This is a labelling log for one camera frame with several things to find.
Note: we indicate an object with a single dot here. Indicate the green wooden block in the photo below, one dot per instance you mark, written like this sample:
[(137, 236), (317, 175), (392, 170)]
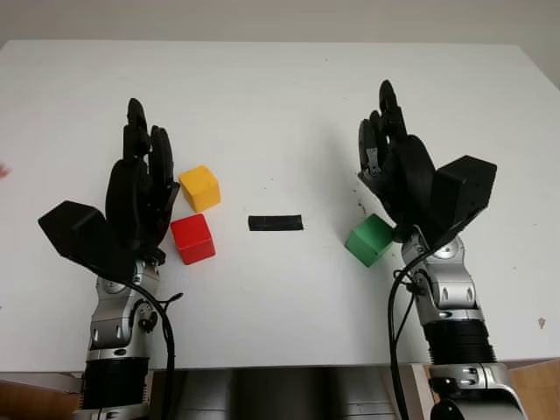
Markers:
[(365, 240)]

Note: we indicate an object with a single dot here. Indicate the red wooden block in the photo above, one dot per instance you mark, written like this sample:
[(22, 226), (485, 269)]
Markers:
[(192, 238)]

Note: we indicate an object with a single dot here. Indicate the black tape strip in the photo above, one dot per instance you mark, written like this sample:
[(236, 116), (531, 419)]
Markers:
[(275, 223)]

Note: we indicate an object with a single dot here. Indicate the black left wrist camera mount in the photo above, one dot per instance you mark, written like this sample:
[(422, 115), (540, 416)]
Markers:
[(79, 236)]

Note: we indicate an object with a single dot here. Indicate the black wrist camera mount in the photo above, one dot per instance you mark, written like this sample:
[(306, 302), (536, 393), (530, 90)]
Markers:
[(79, 236), (468, 188)]

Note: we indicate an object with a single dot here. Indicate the white table leg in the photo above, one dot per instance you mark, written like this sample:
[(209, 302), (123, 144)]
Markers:
[(417, 389)]

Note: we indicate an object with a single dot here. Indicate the yellow wooden block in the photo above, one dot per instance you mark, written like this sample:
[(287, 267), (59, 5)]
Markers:
[(199, 186)]

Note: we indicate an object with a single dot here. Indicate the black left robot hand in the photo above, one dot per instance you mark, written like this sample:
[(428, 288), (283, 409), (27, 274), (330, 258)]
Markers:
[(135, 205)]

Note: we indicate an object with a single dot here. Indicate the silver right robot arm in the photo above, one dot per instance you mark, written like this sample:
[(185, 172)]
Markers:
[(450, 297)]

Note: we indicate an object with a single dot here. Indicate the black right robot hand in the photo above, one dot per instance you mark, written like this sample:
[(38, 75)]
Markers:
[(407, 175)]

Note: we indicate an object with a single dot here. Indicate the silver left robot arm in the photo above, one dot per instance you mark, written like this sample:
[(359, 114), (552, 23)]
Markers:
[(109, 315)]

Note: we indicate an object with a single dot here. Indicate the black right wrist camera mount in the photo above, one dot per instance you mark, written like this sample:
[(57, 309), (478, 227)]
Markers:
[(468, 188)]

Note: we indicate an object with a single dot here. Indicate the dark grey robot torso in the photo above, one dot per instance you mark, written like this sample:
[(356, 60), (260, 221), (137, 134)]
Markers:
[(280, 394)]

